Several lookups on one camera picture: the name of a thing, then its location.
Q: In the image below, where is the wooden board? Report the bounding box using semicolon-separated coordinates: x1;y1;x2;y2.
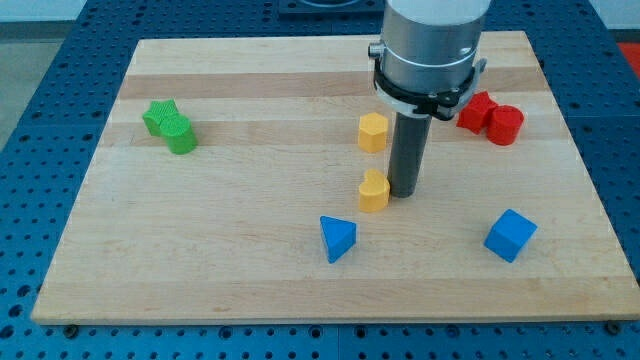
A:
31;31;639;325

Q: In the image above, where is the blue triangle block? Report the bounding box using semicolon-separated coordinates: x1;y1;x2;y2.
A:
320;216;357;264

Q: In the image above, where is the yellow hexagon block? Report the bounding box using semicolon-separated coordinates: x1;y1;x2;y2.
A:
357;113;389;153

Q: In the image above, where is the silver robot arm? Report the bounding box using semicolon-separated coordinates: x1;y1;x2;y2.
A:
368;0;491;121

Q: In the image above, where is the blue cube block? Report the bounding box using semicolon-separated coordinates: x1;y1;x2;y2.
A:
484;209;538;263

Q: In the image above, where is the yellow heart block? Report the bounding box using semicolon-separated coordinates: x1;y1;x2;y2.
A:
358;169;390;213

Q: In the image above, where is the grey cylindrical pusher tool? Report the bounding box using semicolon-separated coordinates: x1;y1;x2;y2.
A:
387;113;431;198

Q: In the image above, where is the red star block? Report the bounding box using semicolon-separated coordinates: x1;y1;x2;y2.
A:
456;91;498;134

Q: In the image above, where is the green star block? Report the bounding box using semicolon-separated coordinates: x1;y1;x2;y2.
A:
142;99;179;136

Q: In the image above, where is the green cylinder block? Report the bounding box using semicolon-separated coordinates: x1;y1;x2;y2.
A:
160;114;198;155

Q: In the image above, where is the red cylinder block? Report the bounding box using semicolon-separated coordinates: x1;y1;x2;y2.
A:
486;105;525;146

